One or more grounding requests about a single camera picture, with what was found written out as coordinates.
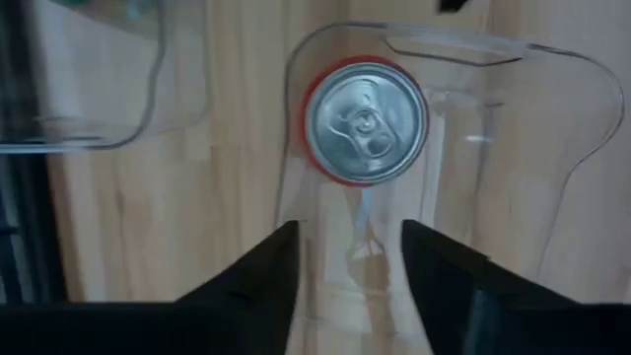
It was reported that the black aluminium table frame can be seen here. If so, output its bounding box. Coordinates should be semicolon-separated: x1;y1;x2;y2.
0;0;68;305

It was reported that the red soda can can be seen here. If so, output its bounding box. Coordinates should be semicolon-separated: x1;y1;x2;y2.
300;54;430;188

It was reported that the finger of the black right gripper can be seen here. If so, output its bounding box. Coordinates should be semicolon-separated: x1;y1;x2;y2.
436;0;469;15

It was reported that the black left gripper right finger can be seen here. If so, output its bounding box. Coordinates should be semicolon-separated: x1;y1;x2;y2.
400;218;631;355

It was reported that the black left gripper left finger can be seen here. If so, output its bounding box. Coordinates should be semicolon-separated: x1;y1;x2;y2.
0;219;303;355

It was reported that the clear plastic bin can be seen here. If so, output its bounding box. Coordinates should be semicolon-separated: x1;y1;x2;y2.
0;0;211;155
273;19;627;355

